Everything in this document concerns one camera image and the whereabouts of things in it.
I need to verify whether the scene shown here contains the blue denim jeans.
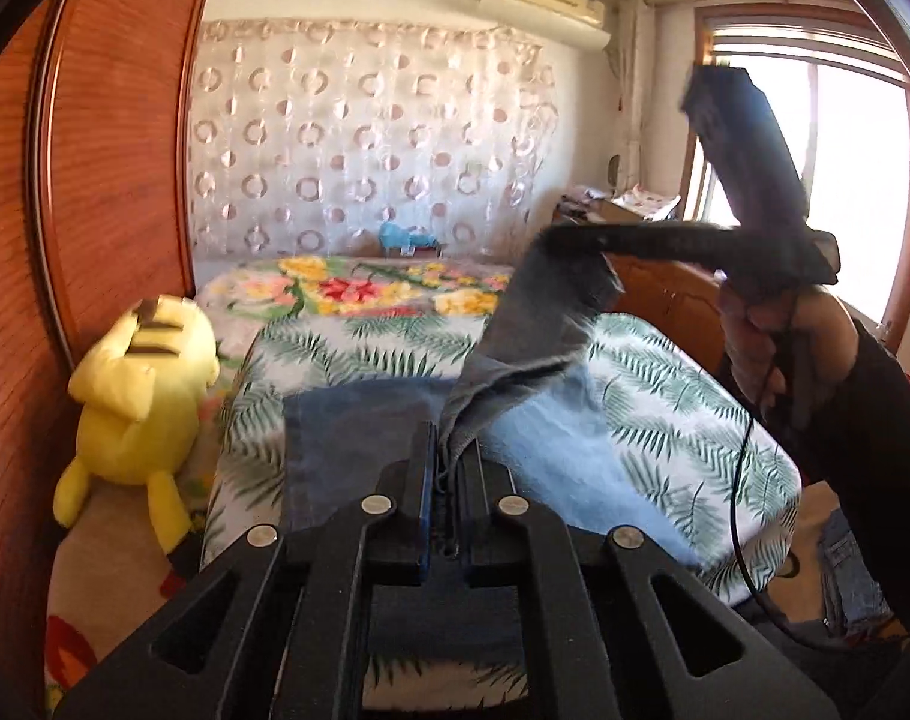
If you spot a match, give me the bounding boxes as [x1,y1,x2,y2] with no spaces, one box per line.
[283,236,699,567]

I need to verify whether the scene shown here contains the person's right hand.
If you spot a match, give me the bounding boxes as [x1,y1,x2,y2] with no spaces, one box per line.
[718,281,860,416]

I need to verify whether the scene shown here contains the wooden sideboard cabinet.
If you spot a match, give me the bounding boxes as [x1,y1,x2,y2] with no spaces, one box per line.
[551,193,735,377]

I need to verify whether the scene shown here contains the cardboard box on sideboard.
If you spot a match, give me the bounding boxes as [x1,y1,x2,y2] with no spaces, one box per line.
[599,185,681,224]

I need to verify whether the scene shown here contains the wooden framed window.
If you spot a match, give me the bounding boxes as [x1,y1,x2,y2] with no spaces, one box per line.
[694,4,910,349]

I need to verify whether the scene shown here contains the palm-leaf print cushion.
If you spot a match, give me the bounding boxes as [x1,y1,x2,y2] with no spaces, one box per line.
[199,308,806,714]

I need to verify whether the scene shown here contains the floral bed blanket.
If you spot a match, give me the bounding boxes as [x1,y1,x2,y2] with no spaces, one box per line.
[45,255,512,707]

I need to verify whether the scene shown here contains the blue toy on bed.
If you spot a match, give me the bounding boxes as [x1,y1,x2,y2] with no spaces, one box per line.
[379,221,442,257]

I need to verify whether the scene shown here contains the yellow Pikachu plush toy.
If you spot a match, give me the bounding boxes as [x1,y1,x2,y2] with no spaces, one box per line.
[53,294,219,580]

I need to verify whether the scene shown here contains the white circle-pattern curtain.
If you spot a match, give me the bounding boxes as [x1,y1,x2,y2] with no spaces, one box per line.
[188,20,559,262]

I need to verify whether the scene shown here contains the wooden slatted wardrobe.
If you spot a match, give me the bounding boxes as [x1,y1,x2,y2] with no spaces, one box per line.
[0,0,204,718]

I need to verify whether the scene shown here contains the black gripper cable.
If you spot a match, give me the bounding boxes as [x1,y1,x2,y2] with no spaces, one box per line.
[728,291,861,653]

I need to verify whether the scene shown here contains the white wall air conditioner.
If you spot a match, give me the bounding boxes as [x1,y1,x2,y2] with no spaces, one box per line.
[479,0,611,52]

